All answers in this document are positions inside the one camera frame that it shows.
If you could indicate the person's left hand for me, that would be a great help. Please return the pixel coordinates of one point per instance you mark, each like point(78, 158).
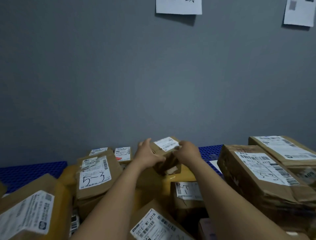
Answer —
point(145, 155)

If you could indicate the person's right hand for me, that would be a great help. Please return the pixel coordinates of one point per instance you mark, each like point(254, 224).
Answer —
point(190, 154)

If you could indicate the small cardboard parcel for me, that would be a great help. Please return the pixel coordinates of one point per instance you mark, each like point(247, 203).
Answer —
point(170, 163)
point(256, 141)

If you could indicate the box of stack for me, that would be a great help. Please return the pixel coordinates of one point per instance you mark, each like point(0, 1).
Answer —
point(232, 168)

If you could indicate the pile of brown parcels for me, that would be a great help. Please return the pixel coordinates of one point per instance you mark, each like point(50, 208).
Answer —
point(187, 205)

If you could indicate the box marked 3-3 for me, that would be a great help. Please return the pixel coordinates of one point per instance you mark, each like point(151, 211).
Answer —
point(138, 220)

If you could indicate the large pink box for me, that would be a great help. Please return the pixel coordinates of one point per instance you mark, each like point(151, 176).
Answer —
point(206, 230)

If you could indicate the person's left forearm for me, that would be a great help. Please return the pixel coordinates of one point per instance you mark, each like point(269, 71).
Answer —
point(111, 207)

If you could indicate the person's right forearm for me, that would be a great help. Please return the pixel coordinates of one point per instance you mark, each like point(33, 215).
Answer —
point(234, 207)

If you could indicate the blue plastic grid pallet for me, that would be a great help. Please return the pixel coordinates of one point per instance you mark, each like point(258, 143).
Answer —
point(209, 150)
point(24, 173)

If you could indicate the white paper note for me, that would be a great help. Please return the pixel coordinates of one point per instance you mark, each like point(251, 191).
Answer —
point(214, 166)

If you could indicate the white paper on wall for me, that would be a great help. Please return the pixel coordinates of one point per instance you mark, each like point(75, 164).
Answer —
point(300, 12)
point(177, 6)

